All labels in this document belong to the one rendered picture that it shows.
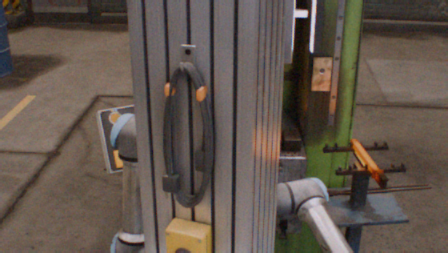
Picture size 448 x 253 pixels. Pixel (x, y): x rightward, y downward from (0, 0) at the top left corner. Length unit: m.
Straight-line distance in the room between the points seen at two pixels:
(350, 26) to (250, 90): 1.66
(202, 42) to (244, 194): 0.32
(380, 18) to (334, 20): 6.08
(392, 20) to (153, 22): 7.78
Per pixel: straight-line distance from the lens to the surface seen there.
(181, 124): 1.05
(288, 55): 2.43
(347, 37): 2.60
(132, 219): 1.76
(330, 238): 1.81
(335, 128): 2.76
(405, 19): 8.72
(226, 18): 0.94
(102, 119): 2.39
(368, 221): 2.50
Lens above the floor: 2.13
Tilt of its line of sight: 25 degrees down
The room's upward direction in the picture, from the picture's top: straight up
